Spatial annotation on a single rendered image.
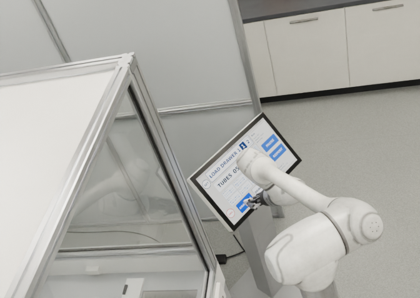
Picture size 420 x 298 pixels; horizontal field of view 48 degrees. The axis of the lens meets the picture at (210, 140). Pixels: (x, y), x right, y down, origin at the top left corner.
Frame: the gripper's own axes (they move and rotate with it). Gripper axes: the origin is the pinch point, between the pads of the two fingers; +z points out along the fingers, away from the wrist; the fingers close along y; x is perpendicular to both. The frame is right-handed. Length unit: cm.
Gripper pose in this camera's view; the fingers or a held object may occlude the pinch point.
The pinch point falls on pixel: (249, 202)
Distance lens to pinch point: 215.6
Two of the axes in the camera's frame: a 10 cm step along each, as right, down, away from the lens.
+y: -6.7, 5.9, -4.4
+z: -3.8, 2.3, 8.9
